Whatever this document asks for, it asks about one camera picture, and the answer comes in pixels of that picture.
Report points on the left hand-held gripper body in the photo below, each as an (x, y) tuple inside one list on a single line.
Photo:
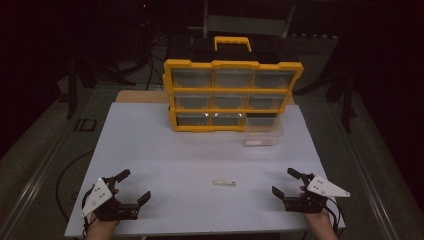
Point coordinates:
[(113, 208)]

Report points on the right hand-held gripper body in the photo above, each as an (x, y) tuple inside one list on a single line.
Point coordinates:
[(310, 201)]

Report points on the clear plastic drawer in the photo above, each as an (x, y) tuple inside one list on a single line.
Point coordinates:
[(263, 131)]

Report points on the yellow and black drawer organizer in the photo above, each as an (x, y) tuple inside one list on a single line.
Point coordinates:
[(230, 90)]

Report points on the person's right hand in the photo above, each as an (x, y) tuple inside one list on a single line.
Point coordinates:
[(320, 225)]

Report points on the person's left hand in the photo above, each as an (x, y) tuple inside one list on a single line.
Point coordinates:
[(100, 230)]

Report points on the white table cover sheet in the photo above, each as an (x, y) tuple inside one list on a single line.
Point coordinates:
[(186, 160)]

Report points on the black tripod stand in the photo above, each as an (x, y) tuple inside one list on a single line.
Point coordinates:
[(346, 96), (71, 86)]

